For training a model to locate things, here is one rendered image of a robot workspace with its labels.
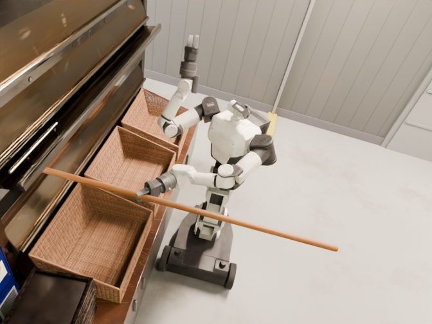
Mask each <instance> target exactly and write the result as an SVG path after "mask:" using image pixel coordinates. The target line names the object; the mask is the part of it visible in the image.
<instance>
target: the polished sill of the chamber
mask: <svg viewBox="0 0 432 324"><path fill-rule="evenodd" d="M141 56H142V53H141V55H140V56H139V57H138V58H137V59H136V60H135V62H134V63H133V64H132V65H131V67H130V68H129V69H128V70H127V71H126V72H125V74H124V75H123V76H122V77H121V78H120V79H119V81H118V82H117V83H116V84H115V86H114V87H113V88H112V89H111V90H110V91H109V92H108V94H107V95H106V96H105V98H104V99H103V100H102V101H101V102H100V103H99V104H98V106H97V107H96V108H95V110H94V111H93V112H92V113H91V114H90V115H89V117H88V118H87V119H86V120H85V122H84V123H83V124H82V125H81V126H80V127H79V128H78V130H77V131H76V132H75V133H74V135H72V137H71V138H70V139H69V141H68V142H67V143H66V144H65V145H64V146H63V147H62V149H61V150H60V151H59V152H58V154H57V155H56V156H55V157H54V158H53V159H52V161H51V162H50V163H49V165H48V166H47V167H48V168H50V167H51V165H52V164H54V162H55V161H56V160H57V158H58V157H59V156H60V155H61V153H63V151H64V150H65V149H66V147H67V146H68V145H69V144H70V143H71V142H72V140H73V139H74V138H75V136H76V135H77V134H78V133H79V132H80V130H81V129H82V128H83V127H84V125H85V124H86V123H87V122H88V121H89V119H90V118H91V117H92V116H93V114H94V113H95V112H96V111H97V110H98V108H99V107H100V106H101V105H102V104H103V103H104V102H105V100H106V99H107V97H108V96H109V95H110V94H111V93H112V92H113V91H114V89H115V88H116V86H117V85H118V84H119V83H120V82H121V81H122V80H123V78H124V77H125V75H126V74H127V73H128V72H129V71H130V70H131V69H132V67H133V66H134V65H135V63H137V61H138V60H139V59H140V57H141ZM44 174H45V173H41V174H40V175H39V176H38V178H36V180H35V181H34V182H33V183H32V185H31V186H30V187H29V189H27V191H25V192H24V191H17V190H10V191H9V192H8V193H7V194H6V195H5V196H4V197H3V198H2V199H1V201H0V219H1V222H2V224H4V223H5V222H6V220H7V219H8V218H9V216H11V214H12V213H13V212H14V211H15V209H16V208H17V207H18V205H20V203H21V202H22V201H23V200H24V198H25V197H26V196H27V195H28V194H29V192H30V191H31V190H32V189H33V187H34V186H35V185H36V184H37V183H38V182H39V180H40V179H41V178H42V176H43V175H44Z"/></svg>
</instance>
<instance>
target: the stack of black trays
mask: <svg viewBox="0 0 432 324"><path fill-rule="evenodd" d="M94 287H95V285H94V282H93V278H91V277H88V276H81V275H77V274H70V273H63V272H59V271H52V270H48V269H41V268H38V267H33V269H32V270H31V272H30V274H29V275H28V277H27V279H26V281H25V283H24V285H23V286H22V288H21V290H20V291H19V294H18V295H17V297H16V299H15V300H14V302H13V304H12V306H11V307H10V310H9V311H8V313H7V315H6V316H5V318H4V320H3V322H2V324H91V323H92V320H93V318H94V316H95V312H96V310H97V306H96V304H95V303H96V299H95V297H96V295H95V291H96V289H94Z"/></svg>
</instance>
